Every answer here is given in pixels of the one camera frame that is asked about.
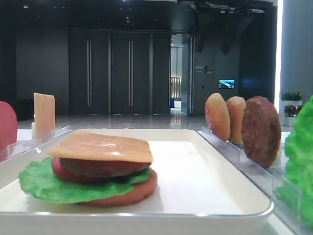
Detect sesame bun top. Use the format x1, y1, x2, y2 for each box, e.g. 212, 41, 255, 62
205, 93, 230, 141

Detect orange cheese slice on stack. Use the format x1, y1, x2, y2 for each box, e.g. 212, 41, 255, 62
46, 131, 153, 163

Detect brown meat patty on stack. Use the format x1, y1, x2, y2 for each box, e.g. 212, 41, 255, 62
53, 157, 151, 178

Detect red tomato slice on stack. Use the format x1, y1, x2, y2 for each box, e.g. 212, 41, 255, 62
51, 157, 113, 184

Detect standing brown meat patty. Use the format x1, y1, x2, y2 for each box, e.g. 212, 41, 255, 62
241, 96, 281, 168

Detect standing orange cheese slice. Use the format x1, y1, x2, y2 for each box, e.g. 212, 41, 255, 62
34, 93, 56, 139

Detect green lettuce leaf on stack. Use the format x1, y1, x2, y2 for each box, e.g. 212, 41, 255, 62
18, 157, 152, 204

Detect standing red tomato slice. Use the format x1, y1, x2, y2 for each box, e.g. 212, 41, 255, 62
0, 101, 18, 150

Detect standing green lettuce leaf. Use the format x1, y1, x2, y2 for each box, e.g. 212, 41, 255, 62
274, 98, 313, 227

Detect dark double doors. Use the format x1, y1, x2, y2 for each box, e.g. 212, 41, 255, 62
69, 29, 171, 115

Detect bottom bun on tray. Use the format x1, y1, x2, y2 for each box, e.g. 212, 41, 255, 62
79, 167, 157, 207

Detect white rectangular metal tray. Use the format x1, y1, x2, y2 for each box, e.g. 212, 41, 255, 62
0, 129, 274, 235

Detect white planter with flowers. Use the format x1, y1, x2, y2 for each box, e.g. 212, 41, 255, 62
279, 90, 303, 127

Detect wall mounted screen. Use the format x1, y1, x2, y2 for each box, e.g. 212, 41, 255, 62
219, 79, 235, 89

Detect left long clear acrylic rail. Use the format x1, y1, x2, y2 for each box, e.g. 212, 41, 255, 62
0, 125, 71, 162

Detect long clear acrylic rail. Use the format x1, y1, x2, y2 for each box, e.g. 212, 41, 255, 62
0, 125, 71, 162
200, 127, 310, 235

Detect right long clear acrylic rail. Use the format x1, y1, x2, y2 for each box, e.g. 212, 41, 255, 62
200, 127, 310, 235

